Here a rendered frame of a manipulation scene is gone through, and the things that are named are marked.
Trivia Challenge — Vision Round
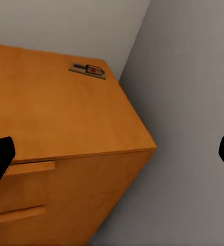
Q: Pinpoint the mousetrap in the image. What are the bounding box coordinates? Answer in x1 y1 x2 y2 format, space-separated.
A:
69 61 106 80

